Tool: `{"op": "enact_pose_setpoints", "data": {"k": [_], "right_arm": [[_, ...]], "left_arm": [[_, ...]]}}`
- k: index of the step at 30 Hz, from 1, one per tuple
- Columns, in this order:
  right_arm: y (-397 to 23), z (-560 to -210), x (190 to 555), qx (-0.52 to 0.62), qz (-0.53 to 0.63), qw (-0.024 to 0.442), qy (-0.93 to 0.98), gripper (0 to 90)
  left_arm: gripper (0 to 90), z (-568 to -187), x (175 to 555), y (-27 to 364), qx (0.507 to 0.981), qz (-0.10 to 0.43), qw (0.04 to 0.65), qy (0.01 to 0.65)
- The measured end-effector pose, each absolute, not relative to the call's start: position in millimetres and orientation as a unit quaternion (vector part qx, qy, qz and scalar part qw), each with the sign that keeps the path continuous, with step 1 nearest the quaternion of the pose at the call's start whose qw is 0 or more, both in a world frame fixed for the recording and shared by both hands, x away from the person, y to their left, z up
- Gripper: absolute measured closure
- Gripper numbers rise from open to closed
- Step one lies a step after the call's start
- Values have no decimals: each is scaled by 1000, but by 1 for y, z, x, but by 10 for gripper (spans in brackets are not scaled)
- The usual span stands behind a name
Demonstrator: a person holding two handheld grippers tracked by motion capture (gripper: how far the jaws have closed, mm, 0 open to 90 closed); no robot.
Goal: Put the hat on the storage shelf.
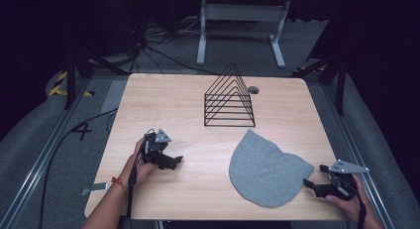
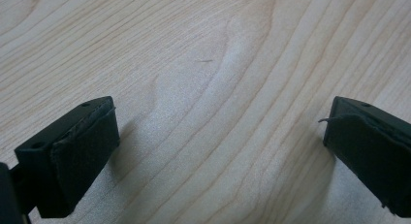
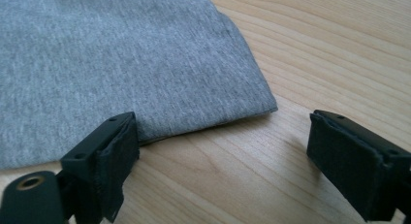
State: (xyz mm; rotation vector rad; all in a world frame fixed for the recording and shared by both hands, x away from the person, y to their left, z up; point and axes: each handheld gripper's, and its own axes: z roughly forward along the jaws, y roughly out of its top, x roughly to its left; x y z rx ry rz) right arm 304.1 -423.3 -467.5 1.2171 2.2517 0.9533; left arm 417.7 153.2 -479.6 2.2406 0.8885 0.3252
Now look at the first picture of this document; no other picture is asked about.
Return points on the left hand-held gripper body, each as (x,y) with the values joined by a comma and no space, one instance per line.
(154,149)

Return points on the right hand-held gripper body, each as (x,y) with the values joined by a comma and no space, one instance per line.
(343,176)

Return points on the grey knitted hat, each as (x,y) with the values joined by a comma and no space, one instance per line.
(267,171)

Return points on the person's left hand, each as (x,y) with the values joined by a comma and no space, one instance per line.
(142,172)

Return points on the person's right hand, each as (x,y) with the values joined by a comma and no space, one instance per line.
(350,206)

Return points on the grey tape strip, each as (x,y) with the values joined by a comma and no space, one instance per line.
(94,188)

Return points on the black metal stand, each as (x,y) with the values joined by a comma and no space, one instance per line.
(333,73)
(77,67)

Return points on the yellow black hazard tape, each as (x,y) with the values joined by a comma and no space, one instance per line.
(59,87)

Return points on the aluminium floor rail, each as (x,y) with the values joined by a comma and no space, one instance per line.
(356,149)
(36,166)

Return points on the white metal desk frame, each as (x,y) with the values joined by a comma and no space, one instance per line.
(242,12)

